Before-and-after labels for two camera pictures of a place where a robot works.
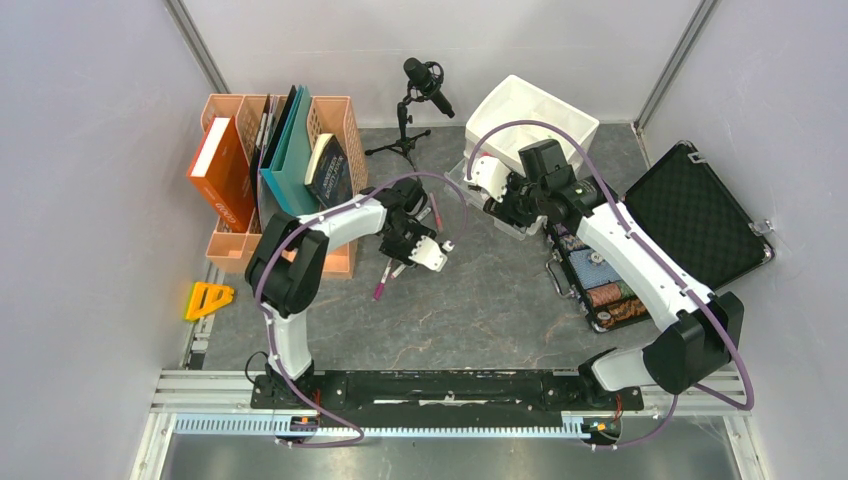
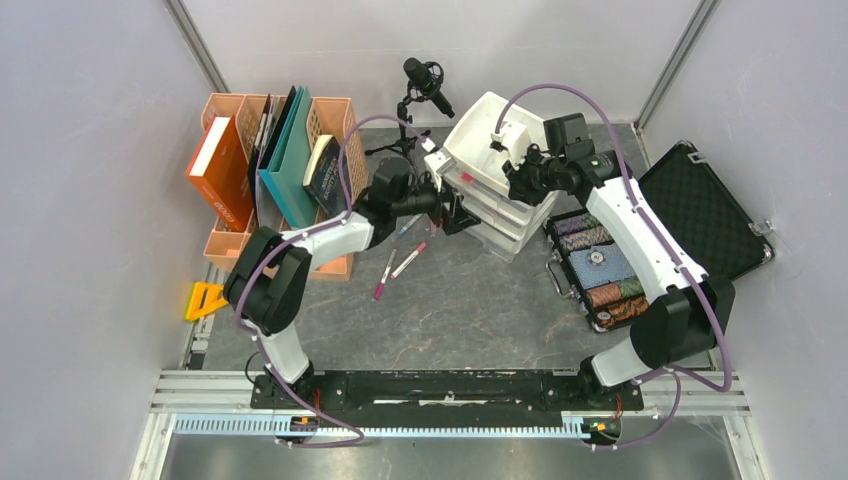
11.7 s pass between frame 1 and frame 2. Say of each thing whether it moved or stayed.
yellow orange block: stayed
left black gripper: moved
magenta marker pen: stayed
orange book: stayed
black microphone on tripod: stayed
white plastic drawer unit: moved
